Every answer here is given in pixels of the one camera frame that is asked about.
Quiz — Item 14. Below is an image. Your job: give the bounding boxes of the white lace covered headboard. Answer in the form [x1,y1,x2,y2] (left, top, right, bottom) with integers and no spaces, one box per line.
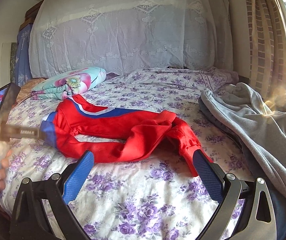
[29,0,233,77]

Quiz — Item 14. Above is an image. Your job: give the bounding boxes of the grey fleece blanket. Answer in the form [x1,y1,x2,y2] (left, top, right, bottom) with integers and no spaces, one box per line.
[199,83,286,239]

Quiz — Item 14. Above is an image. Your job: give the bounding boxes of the brown checked curtain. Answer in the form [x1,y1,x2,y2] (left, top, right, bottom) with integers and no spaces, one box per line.
[246,0,286,108]

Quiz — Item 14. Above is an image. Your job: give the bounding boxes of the red blue white track pants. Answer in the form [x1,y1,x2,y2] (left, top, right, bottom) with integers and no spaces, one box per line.
[40,94,202,177]

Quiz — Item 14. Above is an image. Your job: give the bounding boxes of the purple floral bed sheet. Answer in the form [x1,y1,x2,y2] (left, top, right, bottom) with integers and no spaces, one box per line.
[0,67,256,240]

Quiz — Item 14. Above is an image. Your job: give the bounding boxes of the folded floral teal quilt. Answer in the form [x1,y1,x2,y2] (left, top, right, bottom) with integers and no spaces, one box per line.
[31,67,106,100]

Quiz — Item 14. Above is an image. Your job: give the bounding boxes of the brown orange pillow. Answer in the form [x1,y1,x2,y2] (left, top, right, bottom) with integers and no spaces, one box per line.
[16,78,45,105]

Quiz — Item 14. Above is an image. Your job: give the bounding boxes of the person's left hand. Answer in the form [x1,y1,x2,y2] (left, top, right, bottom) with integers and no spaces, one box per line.
[0,150,12,192]

